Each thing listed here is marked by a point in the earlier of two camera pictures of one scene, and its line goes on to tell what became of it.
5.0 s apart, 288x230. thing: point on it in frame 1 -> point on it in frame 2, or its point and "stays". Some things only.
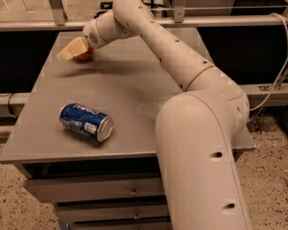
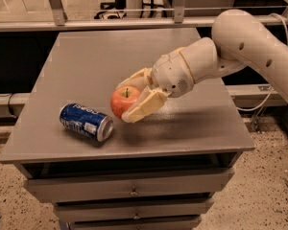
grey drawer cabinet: x=86 y=138 stays
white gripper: x=90 y=34 -> x=172 y=73
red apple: x=87 y=55 -> x=123 y=98
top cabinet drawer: x=60 y=190 stays
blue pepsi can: x=87 y=121 stays
